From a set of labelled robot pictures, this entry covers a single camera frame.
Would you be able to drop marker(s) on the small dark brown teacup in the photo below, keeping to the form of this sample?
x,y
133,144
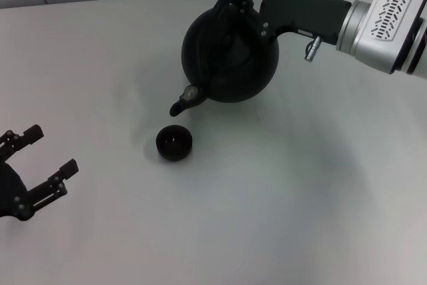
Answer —
x,y
174,145

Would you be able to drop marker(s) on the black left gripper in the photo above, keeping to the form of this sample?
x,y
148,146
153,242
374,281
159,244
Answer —
x,y
10,195

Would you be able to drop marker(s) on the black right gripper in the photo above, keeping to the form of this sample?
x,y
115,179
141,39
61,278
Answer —
x,y
300,8

